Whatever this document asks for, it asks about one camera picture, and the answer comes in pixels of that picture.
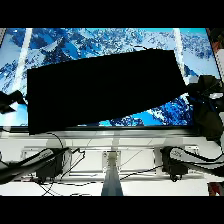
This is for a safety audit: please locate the black garment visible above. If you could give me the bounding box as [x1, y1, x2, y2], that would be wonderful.
[26, 48, 188, 136]

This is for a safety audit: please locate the silver frame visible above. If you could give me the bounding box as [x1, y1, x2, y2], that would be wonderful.
[0, 127, 224, 197]

